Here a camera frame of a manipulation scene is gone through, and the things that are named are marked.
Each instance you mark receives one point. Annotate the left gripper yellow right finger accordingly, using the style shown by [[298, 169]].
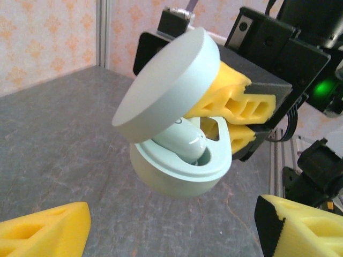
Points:
[[308, 235]]

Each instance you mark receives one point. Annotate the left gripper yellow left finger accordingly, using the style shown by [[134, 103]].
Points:
[[40, 235]]

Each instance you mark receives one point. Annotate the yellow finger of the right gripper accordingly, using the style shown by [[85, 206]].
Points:
[[244, 142], [235, 107]]

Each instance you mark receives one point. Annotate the pale green earbud charging case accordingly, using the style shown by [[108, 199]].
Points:
[[171, 80]]

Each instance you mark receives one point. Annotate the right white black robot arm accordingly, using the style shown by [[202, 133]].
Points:
[[316, 174]]

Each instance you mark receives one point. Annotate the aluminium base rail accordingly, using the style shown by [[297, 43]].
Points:
[[276, 166]]

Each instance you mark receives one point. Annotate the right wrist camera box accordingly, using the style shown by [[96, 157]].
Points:
[[150, 42]]

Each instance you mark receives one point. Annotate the aluminium frame corner post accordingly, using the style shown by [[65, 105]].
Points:
[[104, 32]]

